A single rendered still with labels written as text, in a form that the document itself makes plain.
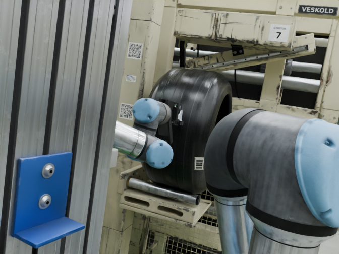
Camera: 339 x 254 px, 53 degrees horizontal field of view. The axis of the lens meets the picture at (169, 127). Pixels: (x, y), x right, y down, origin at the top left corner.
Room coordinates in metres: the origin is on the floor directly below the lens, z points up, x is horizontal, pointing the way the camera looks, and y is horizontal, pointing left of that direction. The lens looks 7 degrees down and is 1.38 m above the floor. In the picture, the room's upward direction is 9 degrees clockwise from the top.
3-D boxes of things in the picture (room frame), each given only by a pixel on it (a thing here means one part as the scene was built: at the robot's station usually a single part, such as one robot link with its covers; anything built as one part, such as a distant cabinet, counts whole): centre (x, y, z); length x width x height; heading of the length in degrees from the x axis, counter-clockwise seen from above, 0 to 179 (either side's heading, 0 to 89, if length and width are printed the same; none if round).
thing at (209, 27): (1.87, -0.27, 1.71); 0.61 x 0.25 x 0.15; 71
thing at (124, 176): (1.69, 0.12, 0.90); 0.40 x 0.03 x 0.10; 161
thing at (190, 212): (1.50, -0.01, 0.84); 0.36 x 0.09 x 0.06; 71
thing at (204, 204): (1.63, -0.05, 0.80); 0.37 x 0.36 x 0.02; 161
